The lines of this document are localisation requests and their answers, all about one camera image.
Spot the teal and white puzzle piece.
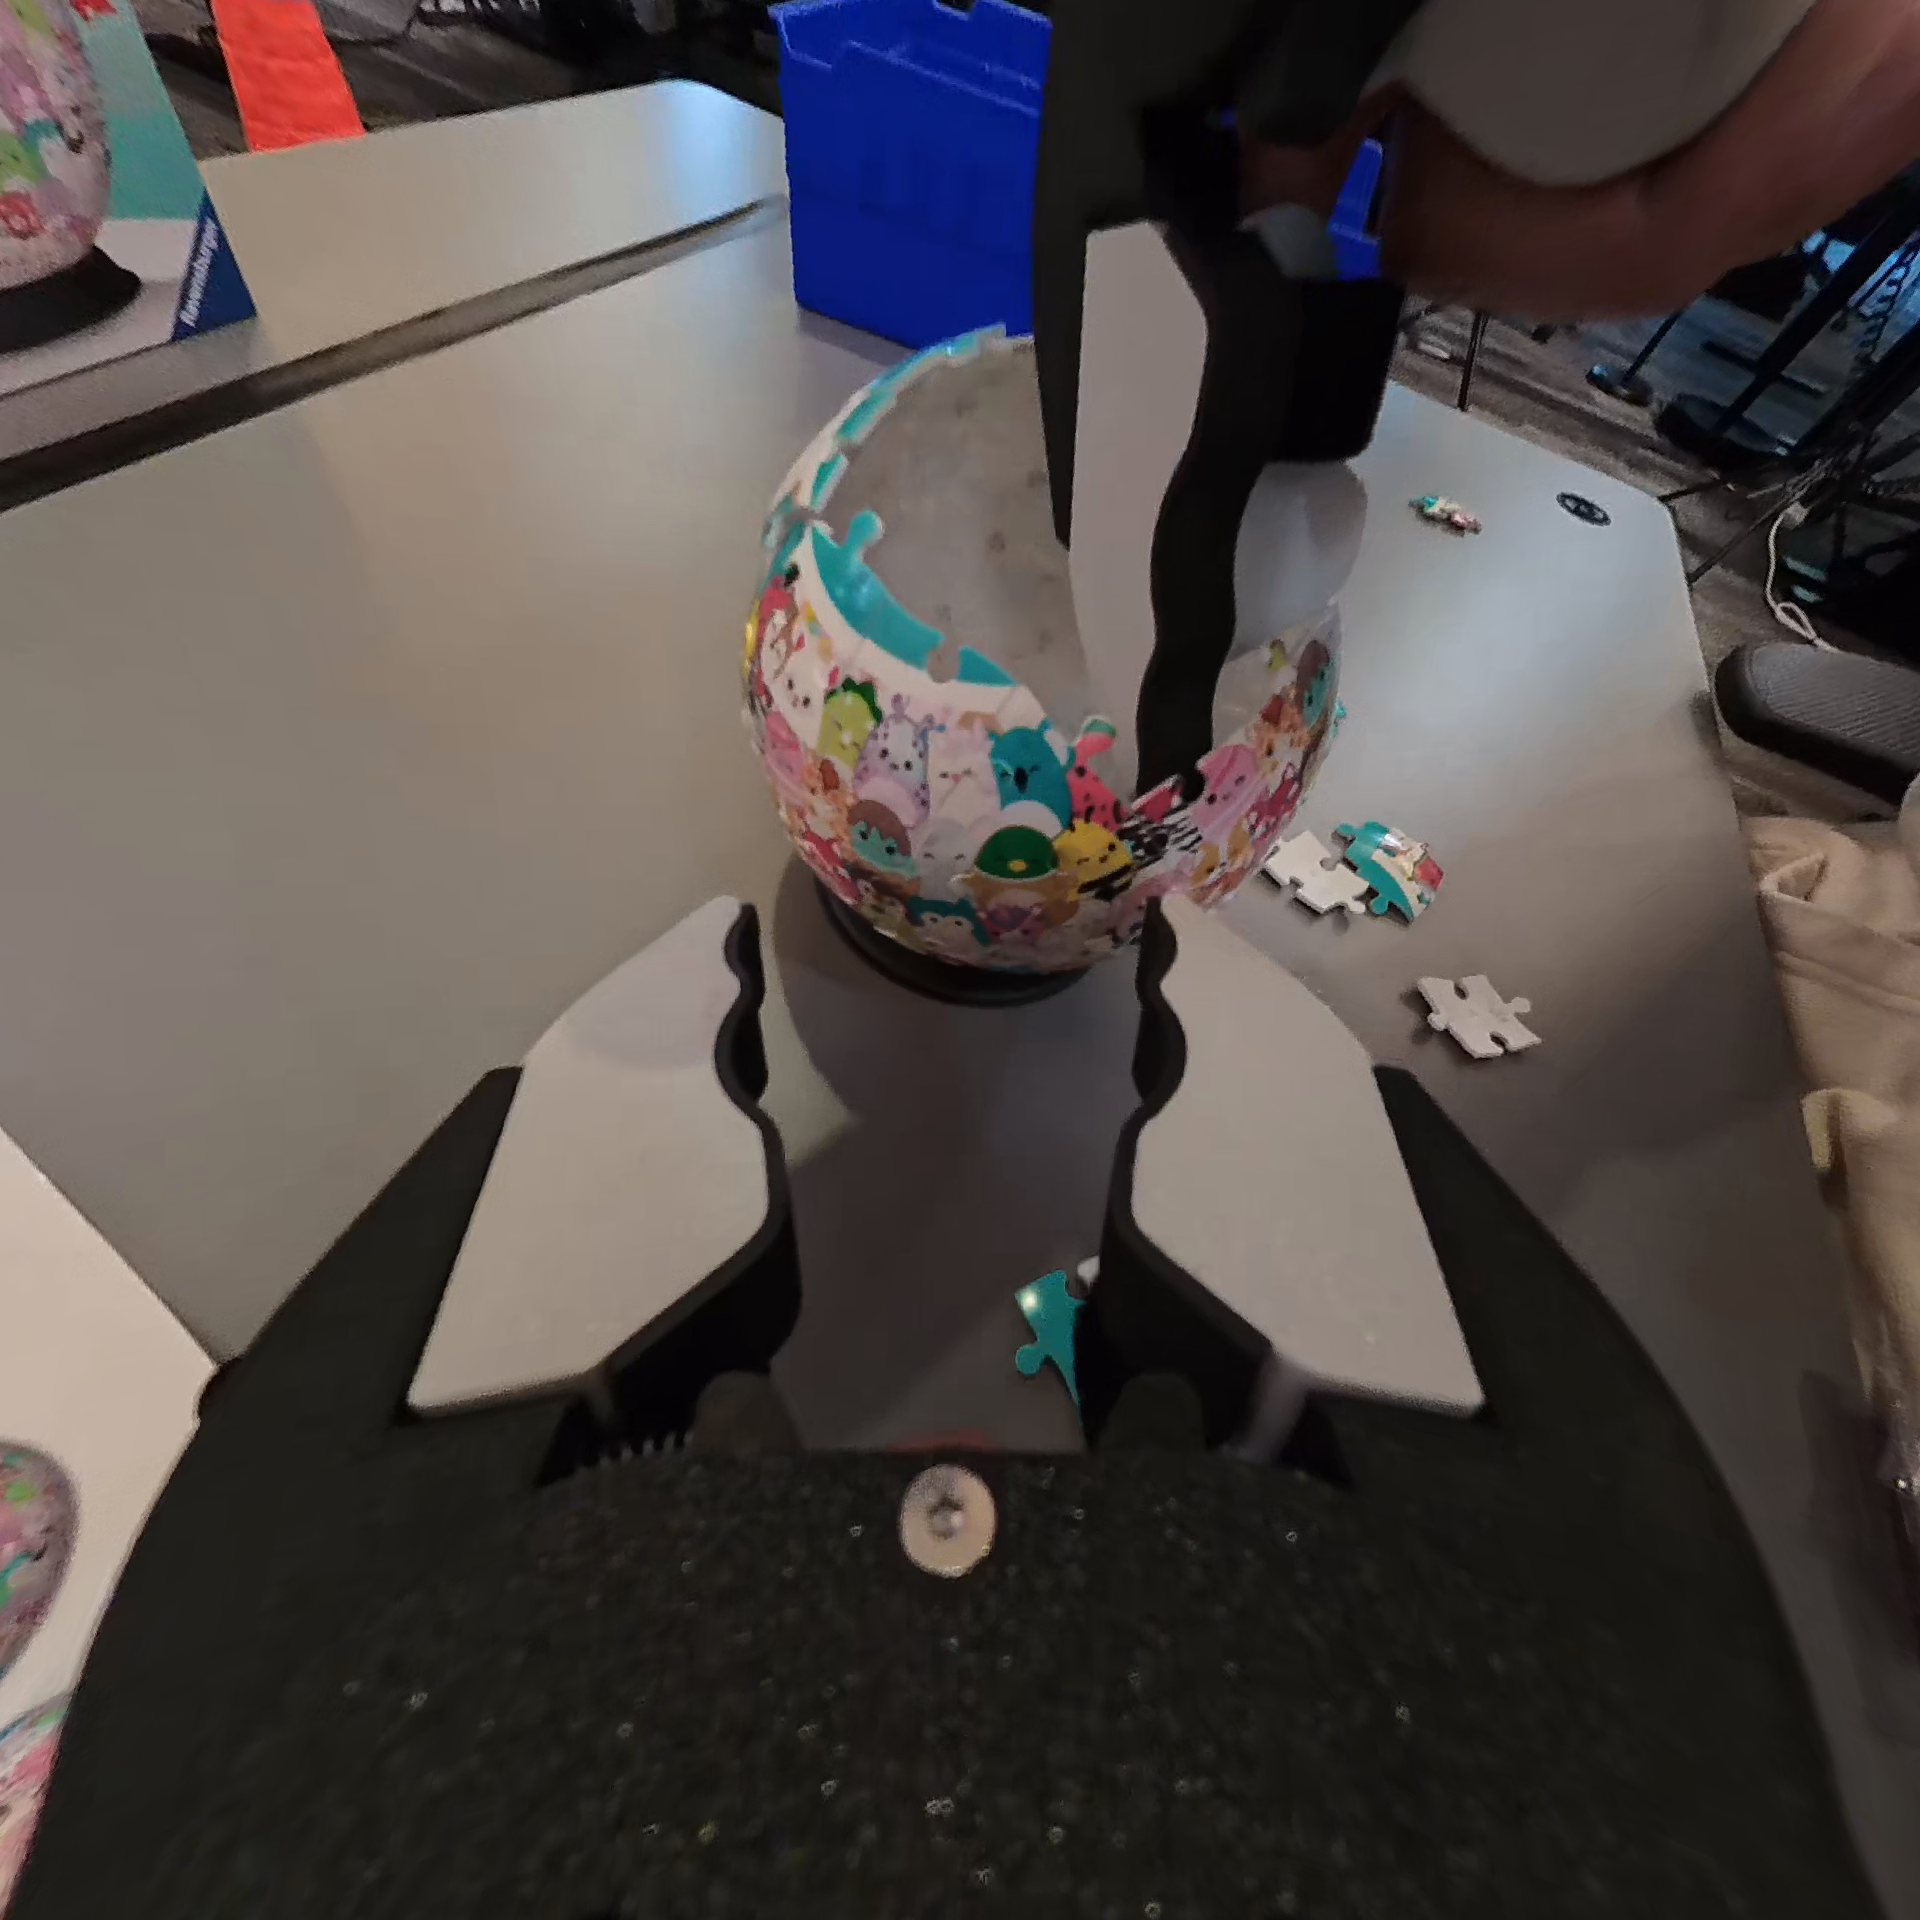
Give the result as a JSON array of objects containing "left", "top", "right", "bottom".
[{"left": 1012, "top": 1258, "right": 1105, "bottom": 1409}]

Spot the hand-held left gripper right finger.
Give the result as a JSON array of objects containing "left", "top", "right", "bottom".
[{"left": 1079, "top": 902, "right": 1491, "bottom": 1462}]

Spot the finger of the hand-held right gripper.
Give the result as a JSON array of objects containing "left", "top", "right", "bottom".
[
  {"left": 1227, "top": 456, "right": 1375, "bottom": 666},
  {"left": 1065, "top": 222, "right": 1281, "bottom": 801}
]

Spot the black chair armrest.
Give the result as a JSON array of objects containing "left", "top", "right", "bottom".
[{"left": 1712, "top": 640, "right": 1920, "bottom": 807}]

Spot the person's right hand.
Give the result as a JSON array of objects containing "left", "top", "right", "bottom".
[{"left": 1353, "top": 78, "right": 1730, "bottom": 321}]

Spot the paper sheet with ball pictures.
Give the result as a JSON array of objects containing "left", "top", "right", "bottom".
[{"left": 0, "top": 1124, "right": 215, "bottom": 1920}]

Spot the colourful puzzle ball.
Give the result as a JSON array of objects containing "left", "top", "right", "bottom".
[{"left": 743, "top": 327, "right": 1347, "bottom": 982}]

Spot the puzzle box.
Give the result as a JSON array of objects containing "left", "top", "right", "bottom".
[{"left": 0, "top": 0, "right": 261, "bottom": 406}]

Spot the orange traffic cone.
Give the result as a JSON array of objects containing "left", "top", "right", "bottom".
[{"left": 208, "top": 0, "right": 370, "bottom": 155}]

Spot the blue plastic bin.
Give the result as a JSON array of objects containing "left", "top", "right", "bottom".
[{"left": 768, "top": 0, "right": 1391, "bottom": 350}]

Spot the person's right forearm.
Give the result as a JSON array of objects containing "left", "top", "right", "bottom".
[{"left": 1359, "top": 0, "right": 1920, "bottom": 303}]

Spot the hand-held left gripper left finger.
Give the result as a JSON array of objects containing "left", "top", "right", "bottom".
[{"left": 404, "top": 897, "right": 805, "bottom": 1449}]

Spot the person's beige sweatshirt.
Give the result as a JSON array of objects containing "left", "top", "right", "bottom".
[{"left": 1739, "top": 779, "right": 1920, "bottom": 1518}]

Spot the black ball stand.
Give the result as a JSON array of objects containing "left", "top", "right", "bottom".
[{"left": 813, "top": 878, "right": 1105, "bottom": 1010}]

